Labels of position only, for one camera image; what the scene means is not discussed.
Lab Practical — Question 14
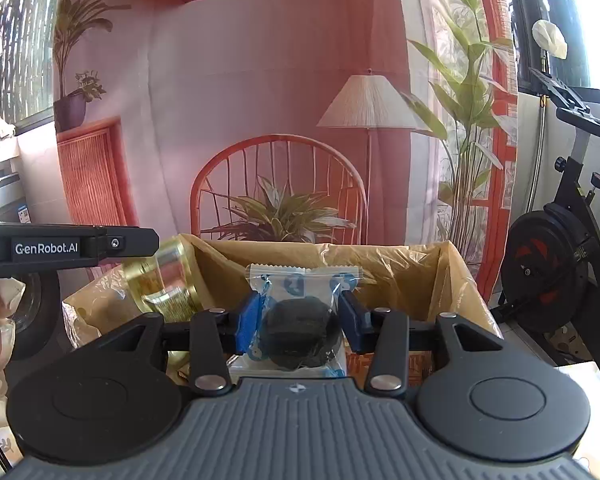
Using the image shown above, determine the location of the gold snack packet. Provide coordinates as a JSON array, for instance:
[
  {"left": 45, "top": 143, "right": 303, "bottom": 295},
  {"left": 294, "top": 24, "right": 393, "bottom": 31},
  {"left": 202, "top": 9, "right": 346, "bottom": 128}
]
[{"left": 122, "top": 235, "right": 204, "bottom": 323}]

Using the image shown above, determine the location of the black exercise bike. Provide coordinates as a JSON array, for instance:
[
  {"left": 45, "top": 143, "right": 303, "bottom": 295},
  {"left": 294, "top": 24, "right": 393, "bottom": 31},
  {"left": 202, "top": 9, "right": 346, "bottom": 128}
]
[{"left": 492, "top": 68, "right": 600, "bottom": 369}]

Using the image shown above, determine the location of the white washing machine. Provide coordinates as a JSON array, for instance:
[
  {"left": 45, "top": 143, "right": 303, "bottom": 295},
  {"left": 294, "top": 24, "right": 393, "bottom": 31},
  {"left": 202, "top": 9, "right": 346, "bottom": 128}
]
[{"left": 0, "top": 162, "right": 60, "bottom": 361}]

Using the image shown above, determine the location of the clear blue cookie packet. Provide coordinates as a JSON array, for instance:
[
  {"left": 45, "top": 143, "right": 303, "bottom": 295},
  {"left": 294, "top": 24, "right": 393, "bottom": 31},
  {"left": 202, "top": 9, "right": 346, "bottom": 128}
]
[{"left": 230, "top": 264, "right": 360, "bottom": 382}]

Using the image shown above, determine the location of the printed room backdrop cloth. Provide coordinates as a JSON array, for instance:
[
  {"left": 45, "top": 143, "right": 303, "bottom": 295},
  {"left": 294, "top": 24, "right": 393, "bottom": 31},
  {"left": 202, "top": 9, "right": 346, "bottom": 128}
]
[{"left": 54, "top": 0, "right": 517, "bottom": 296}]

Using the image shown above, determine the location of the cardboard box with plastic liner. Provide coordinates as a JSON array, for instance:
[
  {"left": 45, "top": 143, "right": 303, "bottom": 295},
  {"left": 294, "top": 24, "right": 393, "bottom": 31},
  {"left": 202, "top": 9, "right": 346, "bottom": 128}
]
[{"left": 61, "top": 231, "right": 506, "bottom": 386}]

